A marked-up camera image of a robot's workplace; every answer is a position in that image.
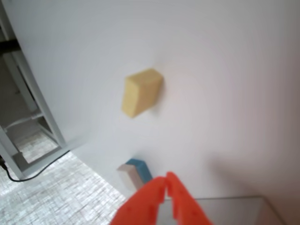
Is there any orange gripper finger with sticker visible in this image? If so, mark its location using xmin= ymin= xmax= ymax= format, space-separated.
xmin=112 ymin=175 xmax=168 ymax=225

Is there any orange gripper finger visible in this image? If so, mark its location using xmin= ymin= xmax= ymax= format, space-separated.
xmin=165 ymin=172 xmax=213 ymax=225

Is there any cream foam cuboid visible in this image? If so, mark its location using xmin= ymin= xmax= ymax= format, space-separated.
xmin=117 ymin=163 xmax=144 ymax=191

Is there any blue foam cuboid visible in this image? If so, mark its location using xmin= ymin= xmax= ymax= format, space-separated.
xmin=126 ymin=158 xmax=154 ymax=183

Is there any yellow foam cuboid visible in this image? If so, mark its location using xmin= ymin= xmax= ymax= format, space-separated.
xmin=121 ymin=67 xmax=164 ymax=119

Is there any thin black cable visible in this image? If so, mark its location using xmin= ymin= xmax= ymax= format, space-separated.
xmin=0 ymin=150 xmax=71 ymax=183

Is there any white metal frame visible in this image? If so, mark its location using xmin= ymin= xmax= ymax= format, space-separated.
xmin=0 ymin=23 xmax=68 ymax=180

